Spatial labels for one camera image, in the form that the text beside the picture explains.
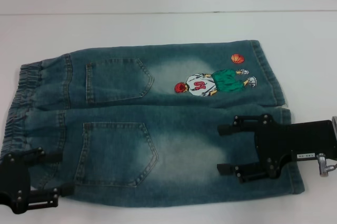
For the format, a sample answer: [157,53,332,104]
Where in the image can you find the blue denim shorts with embroidery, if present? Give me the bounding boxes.
[0,40,306,200]

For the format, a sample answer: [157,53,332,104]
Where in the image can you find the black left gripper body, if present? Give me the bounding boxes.
[0,152,34,216]

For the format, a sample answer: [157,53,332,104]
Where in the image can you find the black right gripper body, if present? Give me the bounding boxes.
[252,119,335,180]

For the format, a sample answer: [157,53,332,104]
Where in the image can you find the black cable with silver plug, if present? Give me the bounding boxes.
[316,152,337,177]

